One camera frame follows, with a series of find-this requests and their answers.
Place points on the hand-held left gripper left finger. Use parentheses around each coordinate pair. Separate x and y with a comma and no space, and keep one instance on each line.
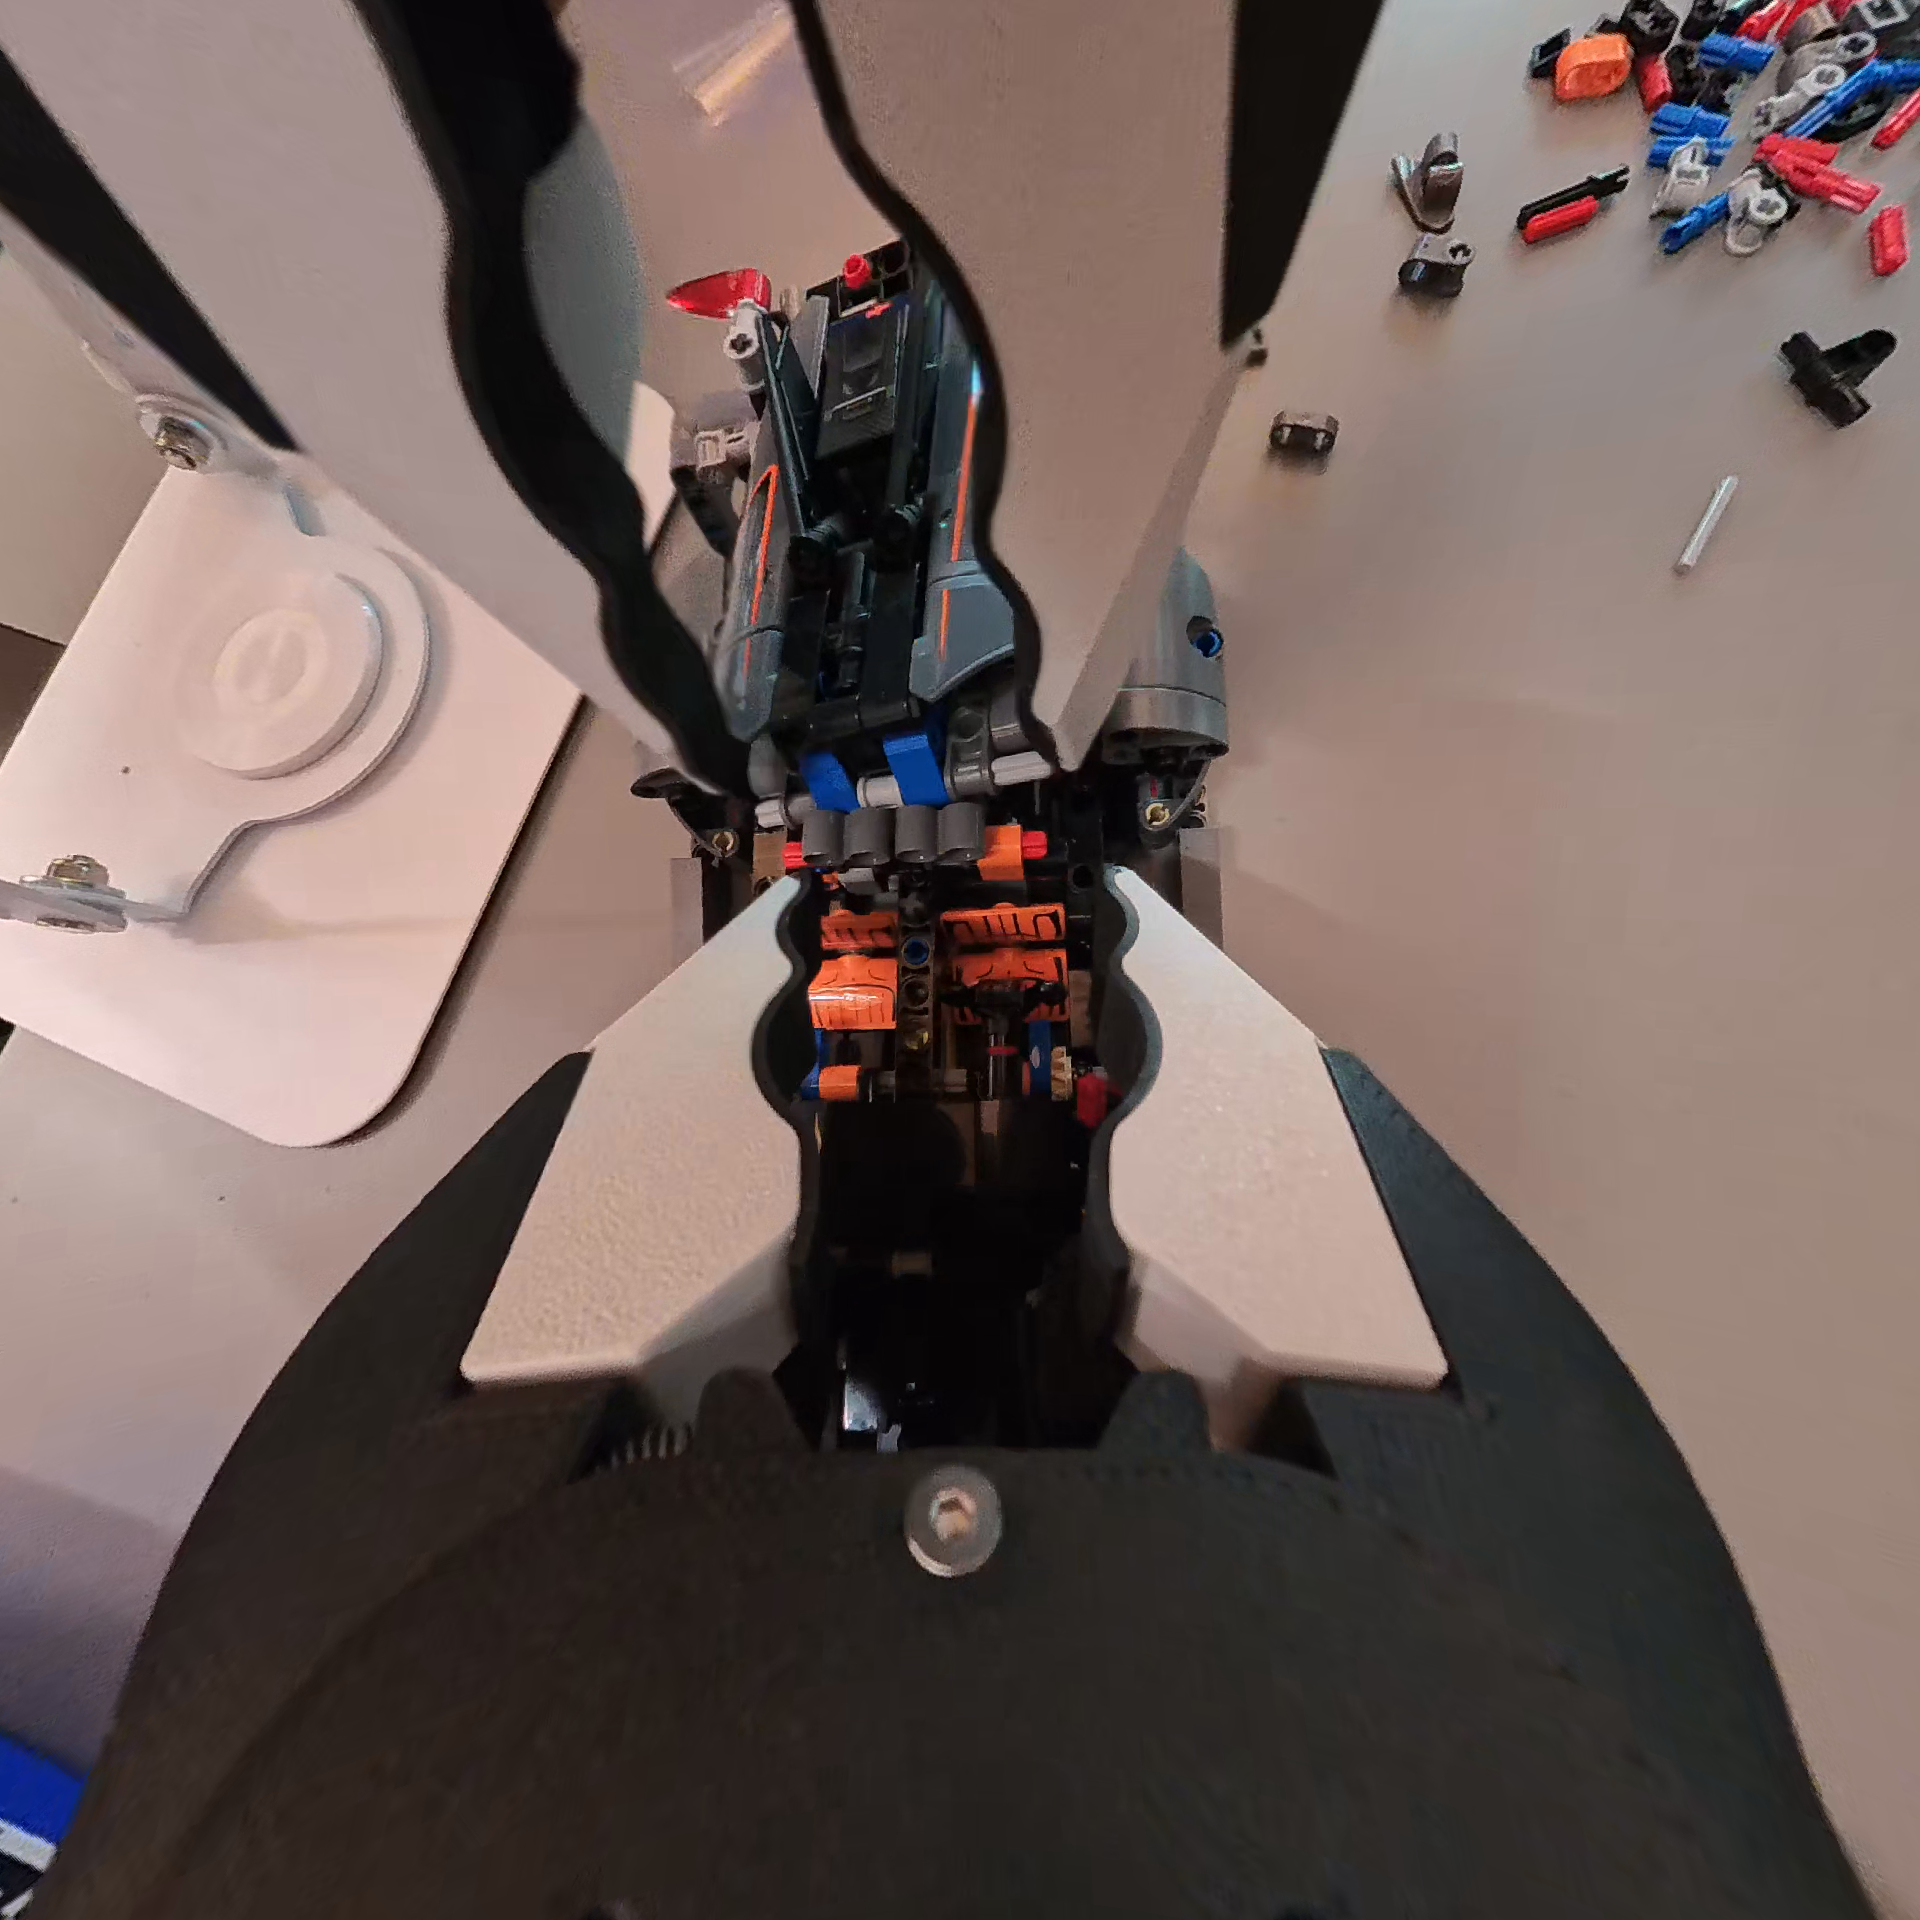
(628,1171)

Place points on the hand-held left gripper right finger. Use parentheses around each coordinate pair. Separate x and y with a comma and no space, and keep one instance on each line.
(1276,1184)

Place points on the red translucent lego piece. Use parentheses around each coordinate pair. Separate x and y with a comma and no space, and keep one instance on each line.
(716,293)

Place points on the white lego rod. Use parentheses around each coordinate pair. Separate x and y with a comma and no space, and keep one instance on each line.
(1707,525)

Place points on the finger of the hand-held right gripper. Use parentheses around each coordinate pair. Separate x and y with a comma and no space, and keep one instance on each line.
(224,149)
(1080,301)

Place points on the pile of loose lego pieces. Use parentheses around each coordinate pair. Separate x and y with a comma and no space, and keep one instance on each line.
(1724,119)

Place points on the large lego car chassis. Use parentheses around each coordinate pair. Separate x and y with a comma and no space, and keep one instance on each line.
(960,960)

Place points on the black lego cross piece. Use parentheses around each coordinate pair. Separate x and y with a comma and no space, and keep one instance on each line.
(1839,376)

